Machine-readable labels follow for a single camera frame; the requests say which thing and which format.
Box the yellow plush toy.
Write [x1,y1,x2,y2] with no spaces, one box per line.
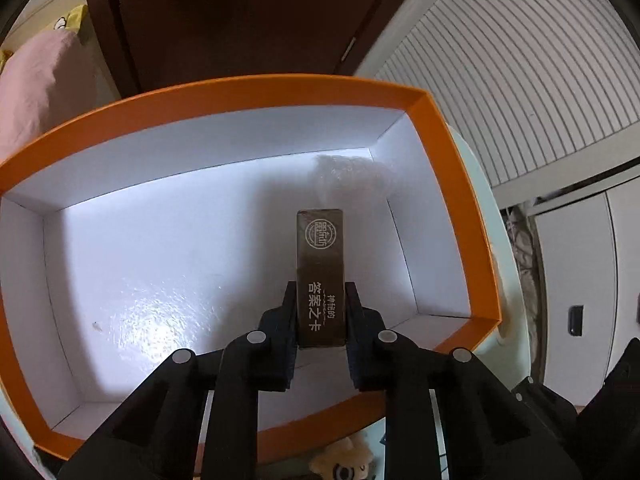
[309,432,374,480]

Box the mint cartoon bed table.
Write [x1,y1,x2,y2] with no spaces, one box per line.
[0,123,534,480]

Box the black purple marbled case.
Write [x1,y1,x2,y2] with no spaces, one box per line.
[296,209,345,349]

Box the orange cardboard box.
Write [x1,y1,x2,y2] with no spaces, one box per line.
[1,75,501,458]

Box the clear plastic bag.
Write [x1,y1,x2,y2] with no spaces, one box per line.
[310,155,395,211]

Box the white cabinet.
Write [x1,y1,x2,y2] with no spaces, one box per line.
[534,179,639,406]

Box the white slatted closet door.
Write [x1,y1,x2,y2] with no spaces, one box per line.
[375,0,639,186]

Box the dark brown wooden door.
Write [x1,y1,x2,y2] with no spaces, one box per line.
[79,0,402,97]

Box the pink duvet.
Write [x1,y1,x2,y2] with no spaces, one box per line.
[1,29,96,160]

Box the yellow pillow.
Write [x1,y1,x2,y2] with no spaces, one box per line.
[0,3,88,70]

